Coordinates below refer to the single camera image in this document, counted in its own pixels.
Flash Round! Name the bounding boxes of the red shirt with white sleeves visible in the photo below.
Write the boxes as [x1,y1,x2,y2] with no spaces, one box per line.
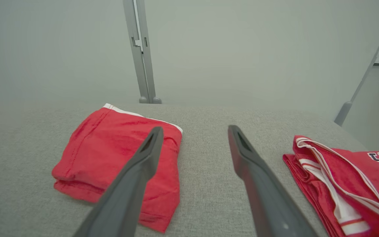
[283,135,379,237]

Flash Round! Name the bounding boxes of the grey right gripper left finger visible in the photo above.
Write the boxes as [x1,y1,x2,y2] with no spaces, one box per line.
[73,126,164,237]

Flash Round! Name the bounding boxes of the pale frosted partition panel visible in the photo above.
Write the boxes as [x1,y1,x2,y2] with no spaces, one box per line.
[143,0,379,119]
[0,0,141,106]

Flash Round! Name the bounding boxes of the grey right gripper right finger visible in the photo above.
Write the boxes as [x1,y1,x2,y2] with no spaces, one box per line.
[228,125,320,237]

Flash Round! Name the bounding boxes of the grey partition leg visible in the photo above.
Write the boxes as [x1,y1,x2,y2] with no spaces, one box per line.
[334,5,379,126]

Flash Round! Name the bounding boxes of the red garment with white band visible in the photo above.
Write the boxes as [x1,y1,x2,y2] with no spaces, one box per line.
[51,103,183,233]

